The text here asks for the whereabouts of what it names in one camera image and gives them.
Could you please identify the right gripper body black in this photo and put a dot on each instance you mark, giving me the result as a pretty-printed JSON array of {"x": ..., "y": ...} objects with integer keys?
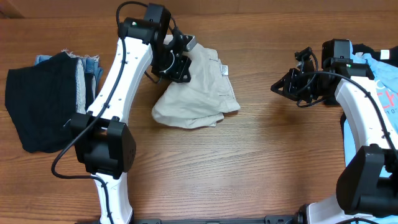
[{"x": 292, "y": 84}]

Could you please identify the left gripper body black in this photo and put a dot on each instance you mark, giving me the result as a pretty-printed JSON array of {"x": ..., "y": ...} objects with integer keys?
[{"x": 170, "y": 66}]

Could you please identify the beige khaki shorts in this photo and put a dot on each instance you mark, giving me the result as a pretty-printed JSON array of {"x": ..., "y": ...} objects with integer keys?
[{"x": 202, "y": 101}]

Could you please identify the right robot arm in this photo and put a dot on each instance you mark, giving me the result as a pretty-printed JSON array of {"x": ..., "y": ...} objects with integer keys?
[{"x": 366, "y": 191}]

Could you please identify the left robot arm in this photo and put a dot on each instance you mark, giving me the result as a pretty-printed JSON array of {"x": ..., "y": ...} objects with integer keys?
[{"x": 103, "y": 141}]

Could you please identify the light blue t-shirt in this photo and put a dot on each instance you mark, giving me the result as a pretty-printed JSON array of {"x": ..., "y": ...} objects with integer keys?
[{"x": 349, "y": 148}]

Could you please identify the blue denim shorts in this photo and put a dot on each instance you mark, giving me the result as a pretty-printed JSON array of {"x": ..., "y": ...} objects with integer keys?
[{"x": 59, "y": 77}]

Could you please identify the black garment right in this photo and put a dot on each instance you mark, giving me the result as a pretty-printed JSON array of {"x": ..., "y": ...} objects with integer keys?
[{"x": 383, "y": 64}]

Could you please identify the black folded garment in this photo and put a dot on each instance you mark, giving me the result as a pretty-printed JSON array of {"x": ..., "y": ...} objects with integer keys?
[{"x": 43, "y": 127}]

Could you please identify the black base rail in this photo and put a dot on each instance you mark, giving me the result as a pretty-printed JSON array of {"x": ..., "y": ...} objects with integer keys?
[{"x": 268, "y": 219}]

